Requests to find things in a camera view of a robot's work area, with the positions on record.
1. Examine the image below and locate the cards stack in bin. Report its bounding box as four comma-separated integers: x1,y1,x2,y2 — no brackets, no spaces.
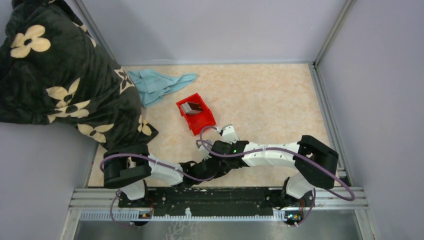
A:
181,102,203,115

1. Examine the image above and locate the black floral fleece blanket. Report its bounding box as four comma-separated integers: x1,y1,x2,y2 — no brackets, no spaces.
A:
0,0,159,150

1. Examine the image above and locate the red plastic bin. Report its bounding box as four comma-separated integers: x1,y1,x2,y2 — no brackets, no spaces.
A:
176,93,216,136

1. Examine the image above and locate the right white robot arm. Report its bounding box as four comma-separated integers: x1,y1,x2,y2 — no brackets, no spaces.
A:
209,135,339,206

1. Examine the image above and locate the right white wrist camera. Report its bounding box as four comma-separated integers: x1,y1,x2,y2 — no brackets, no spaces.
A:
219,124,240,144

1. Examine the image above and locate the light blue cloth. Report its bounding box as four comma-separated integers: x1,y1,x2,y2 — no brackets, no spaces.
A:
127,68,198,108

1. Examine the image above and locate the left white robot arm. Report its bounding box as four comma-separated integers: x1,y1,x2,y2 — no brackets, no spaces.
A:
100,144,229,207

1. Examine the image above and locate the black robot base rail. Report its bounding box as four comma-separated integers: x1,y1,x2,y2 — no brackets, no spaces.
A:
116,187,314,225

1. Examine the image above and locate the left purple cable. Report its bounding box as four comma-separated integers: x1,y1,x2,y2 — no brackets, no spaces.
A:
99,138,216,229

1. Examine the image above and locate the aluminium frame post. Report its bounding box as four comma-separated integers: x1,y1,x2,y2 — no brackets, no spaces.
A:
313,0,357,69
73,0,118,62

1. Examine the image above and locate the aluminium frame post right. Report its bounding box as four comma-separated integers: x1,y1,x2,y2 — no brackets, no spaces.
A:
313,0,357,69

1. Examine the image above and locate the aluminium frame post left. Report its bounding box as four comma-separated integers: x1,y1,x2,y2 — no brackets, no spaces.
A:
73,0,118,62

